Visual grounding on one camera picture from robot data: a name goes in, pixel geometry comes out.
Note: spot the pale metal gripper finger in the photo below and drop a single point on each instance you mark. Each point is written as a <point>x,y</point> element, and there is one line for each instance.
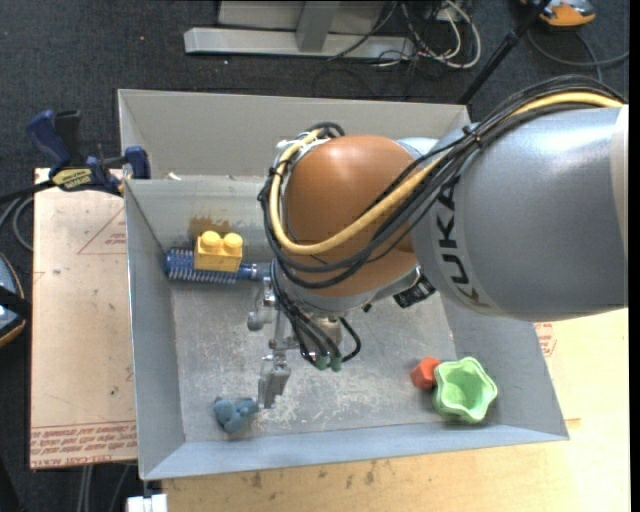
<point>265,385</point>
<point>281,379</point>

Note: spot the blue toy animal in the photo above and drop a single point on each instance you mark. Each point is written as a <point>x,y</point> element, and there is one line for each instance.
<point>231,414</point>

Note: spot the grey metal bin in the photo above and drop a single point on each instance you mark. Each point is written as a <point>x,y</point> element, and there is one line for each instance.
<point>380,400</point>

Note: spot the yellow toy brick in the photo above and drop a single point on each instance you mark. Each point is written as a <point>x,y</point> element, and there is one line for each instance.
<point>218,252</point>

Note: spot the blue bristle brush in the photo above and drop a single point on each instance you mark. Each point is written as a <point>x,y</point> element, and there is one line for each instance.
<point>182,267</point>

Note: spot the red-orange small block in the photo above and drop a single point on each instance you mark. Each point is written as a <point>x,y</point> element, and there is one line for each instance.
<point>423,372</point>

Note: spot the green star-shaped cup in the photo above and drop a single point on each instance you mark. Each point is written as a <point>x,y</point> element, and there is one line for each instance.
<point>462,392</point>

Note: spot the brown cardboard board red print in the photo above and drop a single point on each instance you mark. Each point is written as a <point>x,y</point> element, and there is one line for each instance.
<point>80,325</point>

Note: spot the black cylinder on white bracket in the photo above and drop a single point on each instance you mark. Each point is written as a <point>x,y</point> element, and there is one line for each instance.
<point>415,292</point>

